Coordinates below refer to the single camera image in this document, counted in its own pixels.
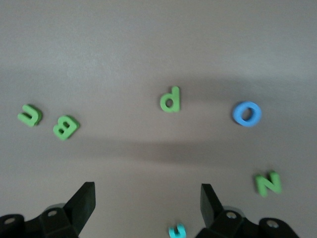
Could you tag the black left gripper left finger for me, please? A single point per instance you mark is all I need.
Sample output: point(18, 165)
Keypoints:
point(74, 213)

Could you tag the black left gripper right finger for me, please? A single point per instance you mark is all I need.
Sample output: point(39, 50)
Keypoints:
point(213, 215)

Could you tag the green foam letter N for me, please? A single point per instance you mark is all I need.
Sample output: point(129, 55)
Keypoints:
point(267, 183)

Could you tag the green foam letter B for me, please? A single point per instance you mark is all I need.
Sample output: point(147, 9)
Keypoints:
point(63, 127)

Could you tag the green foam letter C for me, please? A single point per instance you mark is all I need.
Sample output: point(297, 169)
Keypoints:
point(28, 121)

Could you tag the green foam letter P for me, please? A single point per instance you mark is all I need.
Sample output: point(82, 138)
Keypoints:
point(175, 93)

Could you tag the cyan foam letter C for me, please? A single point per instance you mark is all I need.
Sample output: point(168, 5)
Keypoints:
point(173, 233)

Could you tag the blue foam letter O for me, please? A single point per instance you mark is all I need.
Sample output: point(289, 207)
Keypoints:
point(236, 115)

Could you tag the brown table cover sheet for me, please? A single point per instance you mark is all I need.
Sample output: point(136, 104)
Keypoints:
point(148, 49)

